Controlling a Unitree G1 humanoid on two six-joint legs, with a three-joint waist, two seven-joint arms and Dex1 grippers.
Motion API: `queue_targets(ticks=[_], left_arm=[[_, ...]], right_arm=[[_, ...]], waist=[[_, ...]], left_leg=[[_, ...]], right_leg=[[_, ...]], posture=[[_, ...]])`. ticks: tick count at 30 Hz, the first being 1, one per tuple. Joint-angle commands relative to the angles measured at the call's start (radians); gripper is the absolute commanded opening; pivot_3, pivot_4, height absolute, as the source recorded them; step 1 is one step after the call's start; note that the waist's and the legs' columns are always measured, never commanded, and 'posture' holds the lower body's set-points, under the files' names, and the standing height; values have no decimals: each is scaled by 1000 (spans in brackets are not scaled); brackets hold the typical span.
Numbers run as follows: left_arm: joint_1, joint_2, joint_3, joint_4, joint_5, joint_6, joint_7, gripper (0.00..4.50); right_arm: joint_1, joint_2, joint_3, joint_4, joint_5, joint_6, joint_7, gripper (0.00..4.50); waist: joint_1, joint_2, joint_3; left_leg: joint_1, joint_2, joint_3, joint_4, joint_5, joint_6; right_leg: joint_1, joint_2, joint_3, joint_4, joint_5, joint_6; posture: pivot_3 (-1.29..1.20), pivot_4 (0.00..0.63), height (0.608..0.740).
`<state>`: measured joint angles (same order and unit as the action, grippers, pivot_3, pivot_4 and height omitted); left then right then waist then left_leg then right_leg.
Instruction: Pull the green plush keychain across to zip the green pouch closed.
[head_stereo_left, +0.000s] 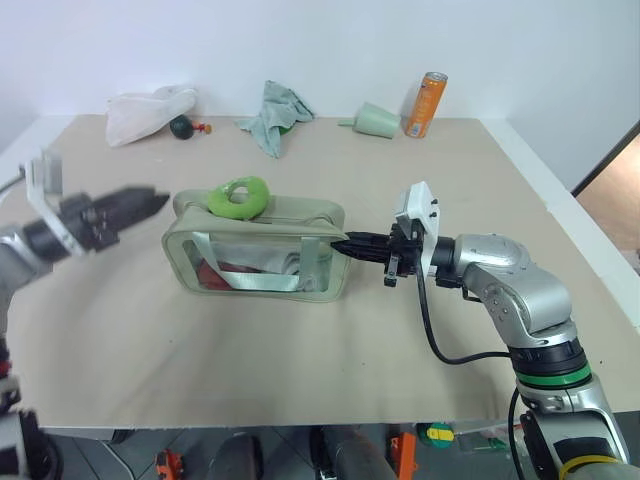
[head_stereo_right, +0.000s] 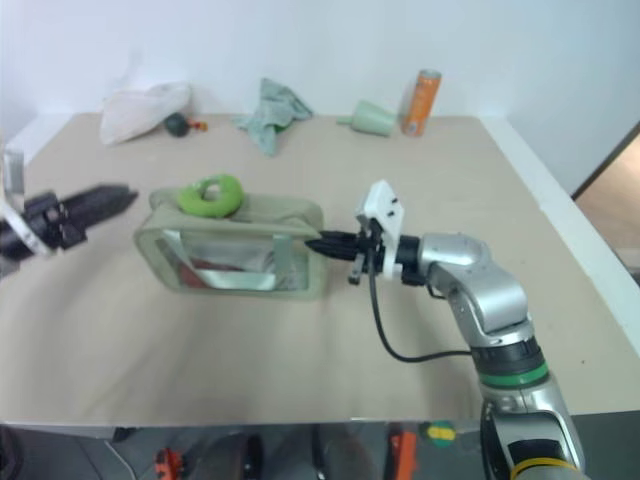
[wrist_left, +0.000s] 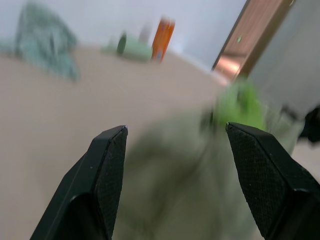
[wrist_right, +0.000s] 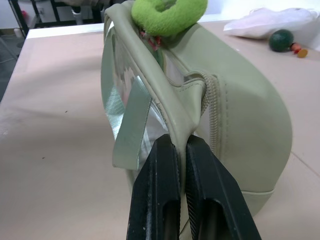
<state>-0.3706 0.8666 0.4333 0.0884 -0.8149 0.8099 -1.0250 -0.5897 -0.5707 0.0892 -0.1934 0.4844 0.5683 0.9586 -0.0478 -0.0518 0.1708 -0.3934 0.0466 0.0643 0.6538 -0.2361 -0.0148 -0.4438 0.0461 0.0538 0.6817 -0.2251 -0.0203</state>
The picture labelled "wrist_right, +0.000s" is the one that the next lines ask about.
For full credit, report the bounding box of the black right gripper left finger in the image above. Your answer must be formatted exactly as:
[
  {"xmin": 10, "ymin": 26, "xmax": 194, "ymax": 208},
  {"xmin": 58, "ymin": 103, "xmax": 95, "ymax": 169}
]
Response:
[{"xmin": 126, "ymin": 134, "xmax": 182, "ymax": 240}]

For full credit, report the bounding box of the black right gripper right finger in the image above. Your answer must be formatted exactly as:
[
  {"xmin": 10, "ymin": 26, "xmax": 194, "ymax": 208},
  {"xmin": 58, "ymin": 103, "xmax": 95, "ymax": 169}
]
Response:
[{"xmin": 185, "ymin": 135, "xmax": 256, "ymax": 240}]

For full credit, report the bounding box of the pale green zip pouch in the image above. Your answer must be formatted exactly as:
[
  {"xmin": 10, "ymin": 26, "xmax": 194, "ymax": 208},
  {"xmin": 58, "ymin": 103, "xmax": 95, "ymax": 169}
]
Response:
[{"xmin": 100, "ymin": 3, "xmax": 293, "ymax": 223}]

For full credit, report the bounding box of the small orange yellow toy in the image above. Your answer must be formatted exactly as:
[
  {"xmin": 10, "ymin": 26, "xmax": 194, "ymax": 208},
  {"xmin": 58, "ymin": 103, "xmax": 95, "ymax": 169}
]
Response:
[{"xmin": 291, "ymin": 42, "xmax": 309, "ymax": 59}]

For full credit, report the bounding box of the dark green ball toy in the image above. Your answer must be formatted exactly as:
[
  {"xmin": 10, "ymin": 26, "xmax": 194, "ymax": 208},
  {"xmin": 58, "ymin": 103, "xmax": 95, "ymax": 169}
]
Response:
[{"xmin": 268, "ymin": 29, "xmax": 295, "ymax": 53}]

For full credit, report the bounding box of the white plastic bag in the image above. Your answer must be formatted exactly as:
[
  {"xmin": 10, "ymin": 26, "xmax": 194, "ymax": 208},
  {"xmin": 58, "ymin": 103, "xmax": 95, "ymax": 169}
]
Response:
[{"xmin": 223, "ymin": 6, "xmax": 320, "ymax": 40}]

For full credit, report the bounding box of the green plush keychain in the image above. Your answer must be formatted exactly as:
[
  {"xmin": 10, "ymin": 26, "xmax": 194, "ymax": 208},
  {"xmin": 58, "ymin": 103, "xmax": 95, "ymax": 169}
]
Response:
[{"xmin": 131, "ymin": 0, "xmax": 209, "ymax": 37}]

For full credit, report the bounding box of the black metal frame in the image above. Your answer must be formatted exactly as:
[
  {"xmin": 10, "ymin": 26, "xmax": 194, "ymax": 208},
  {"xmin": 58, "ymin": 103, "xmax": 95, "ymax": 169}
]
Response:
[{"xmin": 9, "ymin": 0, "xmax": 106, "ymax": 38}]

